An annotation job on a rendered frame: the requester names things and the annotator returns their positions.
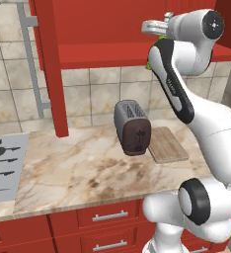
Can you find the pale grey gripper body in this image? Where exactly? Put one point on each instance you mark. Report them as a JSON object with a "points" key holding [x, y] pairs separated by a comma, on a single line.
{"points": [[153, 27]]}

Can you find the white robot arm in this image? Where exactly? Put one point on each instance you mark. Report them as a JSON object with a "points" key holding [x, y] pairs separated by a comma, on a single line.
{"points": [[216, 131]]}

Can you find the wooden cutting board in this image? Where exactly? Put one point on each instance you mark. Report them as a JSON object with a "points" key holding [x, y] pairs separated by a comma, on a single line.
{"points": [[168, 146]]}

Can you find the red base cabinet panel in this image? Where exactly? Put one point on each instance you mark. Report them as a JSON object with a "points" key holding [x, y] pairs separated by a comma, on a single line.
{"points": [[18, 235]]}

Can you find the grey toaster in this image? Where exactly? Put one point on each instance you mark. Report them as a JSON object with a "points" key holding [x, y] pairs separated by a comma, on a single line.
{"points": [[131, 131]]}

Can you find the red drawer front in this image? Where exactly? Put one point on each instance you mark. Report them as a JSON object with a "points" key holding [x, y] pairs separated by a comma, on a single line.
{"points": [[107, 209], [104, 235]]}

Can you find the grey hob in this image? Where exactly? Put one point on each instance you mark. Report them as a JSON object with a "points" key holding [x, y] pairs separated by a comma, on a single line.
{"points": [[7, 171]]}

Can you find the red wall cabinet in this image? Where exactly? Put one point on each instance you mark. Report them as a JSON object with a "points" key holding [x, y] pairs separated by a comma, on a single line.
{"points": [[101, 33]]}

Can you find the grey extractor hood frame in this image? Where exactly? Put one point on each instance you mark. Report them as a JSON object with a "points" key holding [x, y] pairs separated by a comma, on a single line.
{"points": [[32, 66]]}

